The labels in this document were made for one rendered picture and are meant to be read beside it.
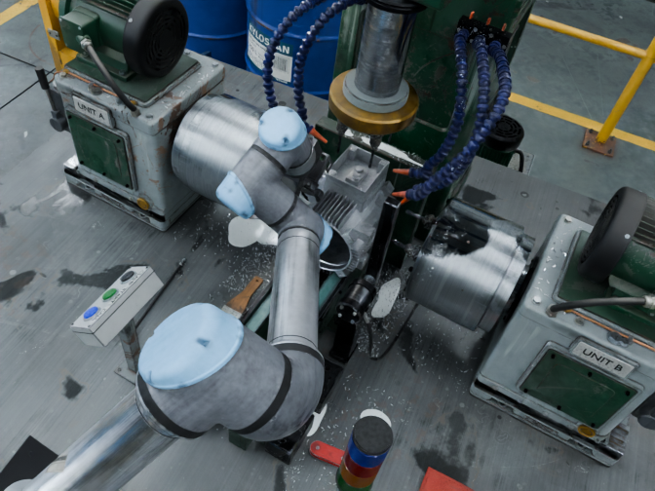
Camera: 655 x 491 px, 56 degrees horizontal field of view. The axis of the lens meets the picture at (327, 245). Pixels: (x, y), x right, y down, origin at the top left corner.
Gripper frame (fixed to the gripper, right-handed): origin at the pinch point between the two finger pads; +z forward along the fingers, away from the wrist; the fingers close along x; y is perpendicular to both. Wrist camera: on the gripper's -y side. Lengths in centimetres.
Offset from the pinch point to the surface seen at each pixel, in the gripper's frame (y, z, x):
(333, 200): 2.1, -0.7, -5.2
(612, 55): 226, 256, -56
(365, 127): 13.7, -18.4, -8.5
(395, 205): 2.7, -16.8, -20.3
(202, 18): 85, 129, 132
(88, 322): -43, -23, 18
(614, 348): -2, -9, -67
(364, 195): 5.6, -1.9, -10.9
